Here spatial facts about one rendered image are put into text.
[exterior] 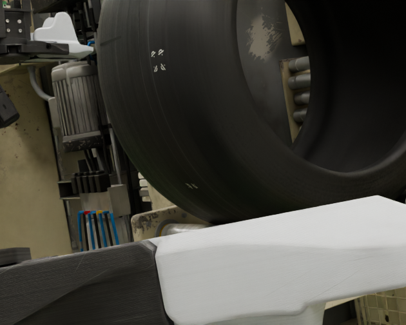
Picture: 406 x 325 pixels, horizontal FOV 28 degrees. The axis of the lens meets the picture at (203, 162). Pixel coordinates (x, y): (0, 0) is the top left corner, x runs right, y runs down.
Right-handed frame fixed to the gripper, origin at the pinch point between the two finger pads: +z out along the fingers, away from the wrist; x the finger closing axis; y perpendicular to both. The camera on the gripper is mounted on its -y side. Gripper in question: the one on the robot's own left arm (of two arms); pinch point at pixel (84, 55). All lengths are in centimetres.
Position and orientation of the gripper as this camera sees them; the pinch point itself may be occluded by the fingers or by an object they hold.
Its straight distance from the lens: 113.4
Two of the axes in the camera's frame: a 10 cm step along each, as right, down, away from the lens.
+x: -5.5, 0.5, 8.3
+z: 8.3, -0.6, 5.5
